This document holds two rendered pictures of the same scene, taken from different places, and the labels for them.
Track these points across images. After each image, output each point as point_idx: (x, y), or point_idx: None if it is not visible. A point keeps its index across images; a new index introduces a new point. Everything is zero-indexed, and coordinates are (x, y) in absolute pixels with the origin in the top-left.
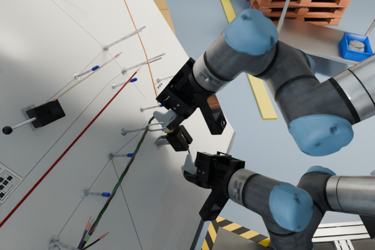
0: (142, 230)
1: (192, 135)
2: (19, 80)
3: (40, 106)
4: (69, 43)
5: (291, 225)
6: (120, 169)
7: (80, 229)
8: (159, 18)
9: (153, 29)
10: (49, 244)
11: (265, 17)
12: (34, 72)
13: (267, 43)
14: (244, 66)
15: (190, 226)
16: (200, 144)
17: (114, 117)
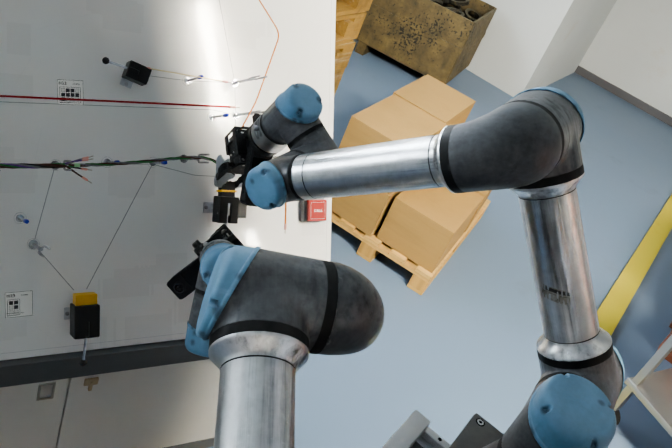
0: (114, 253)
1: None
2: (144, 47)
3: (137, 63)
4: (206, 54)
5: (203, 265)
6: (149, 182)
7: (77, 181)
8: (326, 108)
9: None
10: (51, 162)
11: (317, 100)
12: (159, 50)
13: (293, 110)
14: (278, 126)
15: (159, 325)
16: None
17: (187, 138)
